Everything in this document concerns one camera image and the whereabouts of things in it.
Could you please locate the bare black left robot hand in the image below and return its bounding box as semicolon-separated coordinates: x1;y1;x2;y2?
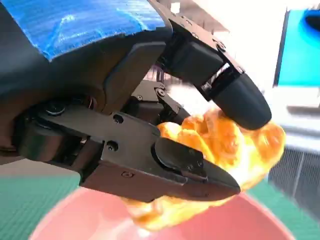
0;0;273;203

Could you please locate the pink bowl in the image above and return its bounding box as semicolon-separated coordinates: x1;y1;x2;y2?
28;185;298;240

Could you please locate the long toy bread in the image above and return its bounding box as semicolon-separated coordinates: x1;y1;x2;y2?
121;109;286;232

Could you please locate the green cutting mat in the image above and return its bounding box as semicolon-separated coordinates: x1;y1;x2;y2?
0;171;320;240

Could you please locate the blue screen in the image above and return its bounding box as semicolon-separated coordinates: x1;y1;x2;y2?
272;9;320;89

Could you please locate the white unit with grey grille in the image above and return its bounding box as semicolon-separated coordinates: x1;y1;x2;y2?
268;86;320;211

